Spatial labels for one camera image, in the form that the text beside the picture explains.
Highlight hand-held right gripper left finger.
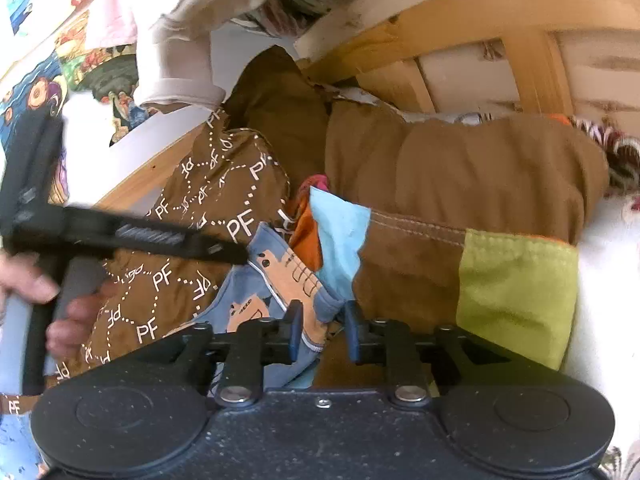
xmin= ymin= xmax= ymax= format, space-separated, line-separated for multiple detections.
xmin=165 ymin=301 xmax=305 ymax=408

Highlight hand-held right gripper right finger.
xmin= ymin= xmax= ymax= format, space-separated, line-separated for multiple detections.
xmin=345 ymin=301 xmax=501 ymax=408

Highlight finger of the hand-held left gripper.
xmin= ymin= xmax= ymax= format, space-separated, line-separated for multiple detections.
xmin=62 ymin=205 xmax=249 ymax=266

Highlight blue pants with orange print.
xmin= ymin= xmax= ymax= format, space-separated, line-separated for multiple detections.
xmin=200 ymin=222 xmax=351 ymax=391

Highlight person's left hand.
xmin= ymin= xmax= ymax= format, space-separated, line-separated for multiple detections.
xmin=0 ymin=251 xmax=120 ymax=361

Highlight brown white-patterned blanket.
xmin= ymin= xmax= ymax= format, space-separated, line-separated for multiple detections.
xmin=0 ymin=105 xmax=297 ymax=413

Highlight magenta cloth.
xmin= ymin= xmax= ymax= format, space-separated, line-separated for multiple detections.
xmin=295 ymin=172 xmax=333 ymax=202

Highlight light pink cloth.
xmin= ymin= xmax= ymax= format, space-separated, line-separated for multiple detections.
xmin=87 ymin=0 xmax=151 ymax=51

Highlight cream garment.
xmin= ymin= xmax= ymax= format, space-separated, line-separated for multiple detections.
xmin=132 ymin=0 xmax=308 ymax=108

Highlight light blue spotted cloth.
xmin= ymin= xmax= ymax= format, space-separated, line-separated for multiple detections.
xmin=0 ymin=412 xmax=48 ymax=480

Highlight white floral bed sheet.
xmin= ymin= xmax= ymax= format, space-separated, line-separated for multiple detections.
xmin=560 ymin=195 xmax=640 ymax=480

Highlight red and white knitted cloth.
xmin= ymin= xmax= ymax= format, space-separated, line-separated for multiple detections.
xmin=570 ymin=115 xmax=640 ymax=197

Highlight wooden bed frame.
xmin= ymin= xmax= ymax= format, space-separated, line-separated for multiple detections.
xmin=95 ymin=0 xmax=640 ymax=211

